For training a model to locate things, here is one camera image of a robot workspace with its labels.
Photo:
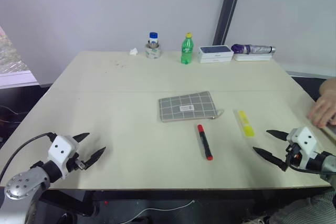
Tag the person's bare hand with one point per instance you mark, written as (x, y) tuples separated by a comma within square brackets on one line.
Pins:
[(325, 111)]

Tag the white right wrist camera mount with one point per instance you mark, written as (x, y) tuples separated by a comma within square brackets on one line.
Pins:
[(305, 140)]

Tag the grey checked pencil pouch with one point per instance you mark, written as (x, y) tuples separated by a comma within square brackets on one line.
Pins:
[(181, 106)]

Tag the person's bare forearm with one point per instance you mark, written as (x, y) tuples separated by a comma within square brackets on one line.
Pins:
[(329, 86)]

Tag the red and black marker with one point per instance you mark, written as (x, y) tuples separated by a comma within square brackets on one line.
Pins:
[(204, 142)]

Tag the purple folded umbrella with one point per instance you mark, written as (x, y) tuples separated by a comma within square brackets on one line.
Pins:
[(252, 48)]

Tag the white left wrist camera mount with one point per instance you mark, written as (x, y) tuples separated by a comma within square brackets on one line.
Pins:
[(61, 150)]

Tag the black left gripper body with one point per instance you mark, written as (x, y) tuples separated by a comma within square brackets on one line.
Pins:
[(75, 165)]

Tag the white box with blue lid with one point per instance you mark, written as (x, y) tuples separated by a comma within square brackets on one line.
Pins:
[(215, 53)]

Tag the clear tape roll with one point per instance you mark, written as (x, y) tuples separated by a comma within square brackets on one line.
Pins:
[(153, 53)]

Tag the flat white box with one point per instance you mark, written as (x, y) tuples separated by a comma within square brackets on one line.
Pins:
[(252, 57)]

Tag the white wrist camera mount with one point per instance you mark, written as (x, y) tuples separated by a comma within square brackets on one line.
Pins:
[(305, 140), (61, 150)]

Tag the dark vertical wall post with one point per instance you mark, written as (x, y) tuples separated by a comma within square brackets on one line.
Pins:
[(229, 9)]

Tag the white bottle with blue cap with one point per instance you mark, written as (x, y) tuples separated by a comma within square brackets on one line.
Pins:
[(153, 39)]

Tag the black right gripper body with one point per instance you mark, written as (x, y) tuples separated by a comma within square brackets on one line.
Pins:
[(293, 154)]

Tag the grey striped fabric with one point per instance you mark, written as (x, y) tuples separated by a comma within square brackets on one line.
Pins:
[(309, 208)]

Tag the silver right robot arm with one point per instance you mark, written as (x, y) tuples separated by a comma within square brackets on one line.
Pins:
[(324, 162)]

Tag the window with grey ledge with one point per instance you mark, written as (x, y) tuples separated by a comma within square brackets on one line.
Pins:
[(13, 58)]

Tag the green soda bottle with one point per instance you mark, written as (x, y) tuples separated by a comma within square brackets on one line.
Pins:
[(186, 51)]

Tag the crumpled white tissue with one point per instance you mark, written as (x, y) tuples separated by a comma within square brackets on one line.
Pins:
[(134, 51)]

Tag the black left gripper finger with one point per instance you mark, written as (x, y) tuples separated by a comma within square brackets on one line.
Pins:
[(82, 137), (95, 157)]

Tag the yellow highlighter pen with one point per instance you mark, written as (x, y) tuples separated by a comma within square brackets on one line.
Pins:
[(247, 127)]

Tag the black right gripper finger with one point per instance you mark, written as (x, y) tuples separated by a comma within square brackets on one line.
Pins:
[(270, 155), (278, 134)]

